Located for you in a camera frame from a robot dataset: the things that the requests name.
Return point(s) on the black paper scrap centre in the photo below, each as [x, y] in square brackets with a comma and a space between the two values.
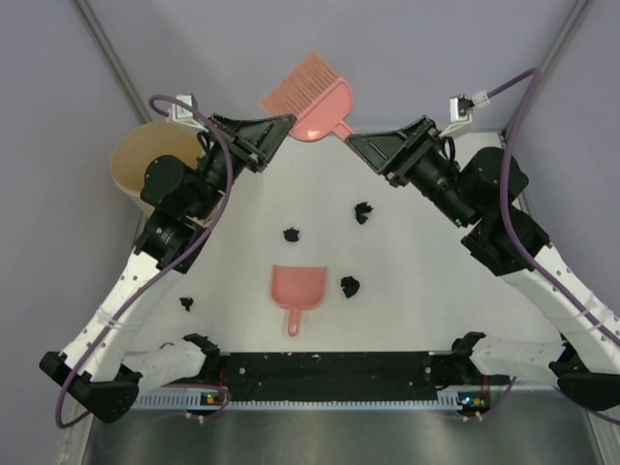
[349, 286]

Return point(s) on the right aluminium frame post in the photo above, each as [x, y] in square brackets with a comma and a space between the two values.
[578, 11]

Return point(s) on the aluminium frame post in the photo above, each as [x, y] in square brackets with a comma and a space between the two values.
[578, 11]
[96, 31]

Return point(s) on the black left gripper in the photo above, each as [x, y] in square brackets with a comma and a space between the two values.
[256, 140]

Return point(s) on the grey slotted cable duct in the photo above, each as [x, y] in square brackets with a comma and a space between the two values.
[202, 401]

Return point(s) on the beige capybara bucket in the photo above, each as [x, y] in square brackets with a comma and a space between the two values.
[132, 156]

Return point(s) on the pink dustpan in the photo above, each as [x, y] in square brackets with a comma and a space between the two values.
[296, 289]

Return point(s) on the pink hand brush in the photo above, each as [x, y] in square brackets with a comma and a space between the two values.
[317, 96]

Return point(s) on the black paper scrap left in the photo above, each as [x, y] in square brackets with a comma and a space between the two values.
[187, 303]

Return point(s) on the left aluminium frame post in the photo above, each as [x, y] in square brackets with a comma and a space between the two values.
[96, 31]

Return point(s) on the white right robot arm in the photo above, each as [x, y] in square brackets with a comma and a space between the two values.
[479, 196]

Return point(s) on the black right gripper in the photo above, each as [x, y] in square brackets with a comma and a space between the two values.
[383, 151]

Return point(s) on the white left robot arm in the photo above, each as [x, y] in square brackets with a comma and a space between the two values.
[185, 180]

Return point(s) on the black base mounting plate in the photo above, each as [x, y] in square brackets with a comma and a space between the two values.
[335, 376]

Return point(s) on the black paper scrap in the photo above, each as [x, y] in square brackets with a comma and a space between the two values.
[291, 235]
[362, 211]
[349, 286]
[187, 303]

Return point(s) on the black paper scrap middle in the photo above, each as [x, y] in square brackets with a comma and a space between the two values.
[291, 235]

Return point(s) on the black paper scrap upper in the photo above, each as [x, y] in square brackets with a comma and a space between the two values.
[362, 211]

